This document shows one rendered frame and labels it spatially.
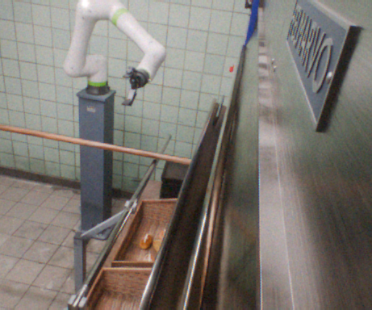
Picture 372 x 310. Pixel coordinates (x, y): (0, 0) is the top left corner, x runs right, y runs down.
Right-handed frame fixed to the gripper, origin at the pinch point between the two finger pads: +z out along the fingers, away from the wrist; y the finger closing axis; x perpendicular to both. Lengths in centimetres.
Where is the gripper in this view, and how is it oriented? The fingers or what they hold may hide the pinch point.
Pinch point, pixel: (125, 90)
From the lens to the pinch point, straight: 177.8
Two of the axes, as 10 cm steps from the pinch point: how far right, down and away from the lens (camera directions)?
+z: -1.8, 4.4, -8.8
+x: -9.8, -1.9, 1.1
